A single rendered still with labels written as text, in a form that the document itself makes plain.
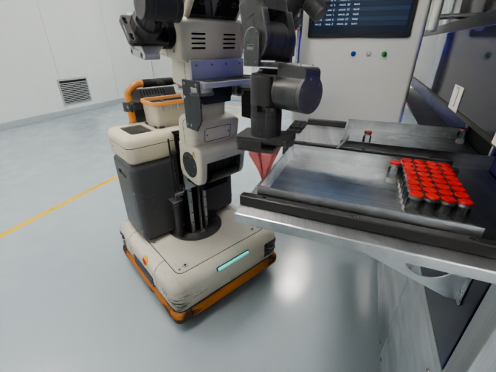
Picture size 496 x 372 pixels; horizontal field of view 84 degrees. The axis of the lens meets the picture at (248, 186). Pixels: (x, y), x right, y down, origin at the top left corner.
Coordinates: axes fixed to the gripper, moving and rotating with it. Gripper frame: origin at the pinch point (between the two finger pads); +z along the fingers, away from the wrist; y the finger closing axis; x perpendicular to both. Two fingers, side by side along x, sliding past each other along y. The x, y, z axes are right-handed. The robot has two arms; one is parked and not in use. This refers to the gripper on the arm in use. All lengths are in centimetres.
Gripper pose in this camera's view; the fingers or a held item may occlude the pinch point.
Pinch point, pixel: (265, 177)
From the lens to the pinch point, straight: 56.0
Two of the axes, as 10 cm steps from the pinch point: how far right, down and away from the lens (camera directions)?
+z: 0.1, 8.9, 4.5
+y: 9.3, 1.6, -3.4
